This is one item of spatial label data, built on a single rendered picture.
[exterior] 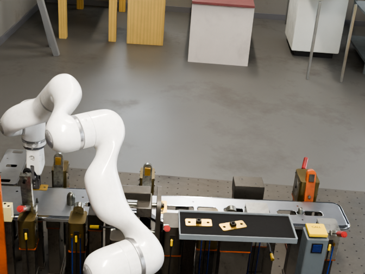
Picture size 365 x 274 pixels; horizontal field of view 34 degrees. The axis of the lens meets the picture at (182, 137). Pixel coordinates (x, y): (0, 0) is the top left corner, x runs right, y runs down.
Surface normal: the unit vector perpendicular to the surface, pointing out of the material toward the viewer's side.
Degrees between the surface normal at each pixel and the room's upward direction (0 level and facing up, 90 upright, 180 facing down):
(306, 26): 90
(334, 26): 90
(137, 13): 90
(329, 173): 0
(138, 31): 90
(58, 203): 0
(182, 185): 0
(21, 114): 62
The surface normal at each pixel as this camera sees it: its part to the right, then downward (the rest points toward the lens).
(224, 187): 0.07, -0.89
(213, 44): -0.04, 0.44
